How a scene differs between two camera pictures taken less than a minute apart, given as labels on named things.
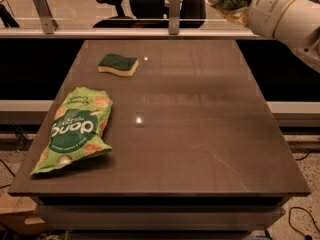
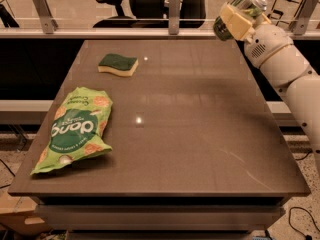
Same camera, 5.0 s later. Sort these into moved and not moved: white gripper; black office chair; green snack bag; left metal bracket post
Moved: white gripper
Not moved: black office chair; green snack bag; left metal bracket post
